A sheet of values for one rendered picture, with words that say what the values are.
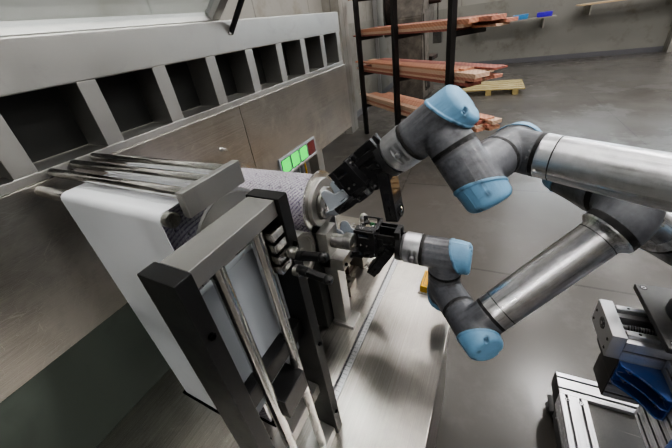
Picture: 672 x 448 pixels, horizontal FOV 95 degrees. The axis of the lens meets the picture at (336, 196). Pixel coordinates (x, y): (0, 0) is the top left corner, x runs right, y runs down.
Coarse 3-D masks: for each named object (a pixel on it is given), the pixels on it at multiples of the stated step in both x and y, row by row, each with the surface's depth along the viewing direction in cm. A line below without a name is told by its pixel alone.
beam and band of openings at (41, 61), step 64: (0, 64) 46; (64, 64) 53; (128, 64) 62; (192, 64) 81; (256, 64) 104; (320, 64) 130; (0, 128) 47; (64, 128) 60; (128, 128) 70; (0, 192) 48
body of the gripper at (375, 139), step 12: (372, 144) 55; (348, 156) 64; (360, 156) 59; (372, 156) 56; (336, 168) 59; (348, 168) 57; (360, 168) 59; (372, 168) 58; (384, 168) 54; (336, 180) 60; (348, 180) 59; (360, 180) 58; (372, 180) 59; (348, 192) 61; (360, 192) 59; (372, 192) 59
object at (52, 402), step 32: (128, 320) 68; (64, 352) 58; (96, 352) 63; (128, 352) 69; (160, 352) 76; (32, 384) 54; (64, 384) 58; (96, 384) 63; (128, 384) 69; (0, 416) 51; (32, 416) 55; (64, 416) 59; (96, 416) 64
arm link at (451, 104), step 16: (432, 96) 48; (448, 96) 44; (464, 96) 46; (416, 112) 49; (432, 112) 46; (448, 112) 45; (464, 112) 44; (400, 128) 51; (416, 128) 48; (432, 128) 47; (448, 128) 46; (464, 128) 46; (416, 144) 49; (432, 144) 47; (448, 144) 46
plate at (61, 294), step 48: (288, 96) 109; (336, 96) 141; (144, 144) 66; (192, 144) 77; (240, 144) 91; (288, 144) 113; (0, 240) 48; (48, 240) 54; (0, 288) 49; (48, 288) 54; (96, 288) 61; (0, 336) 49; (48, 336) 55; (0, 384) 50
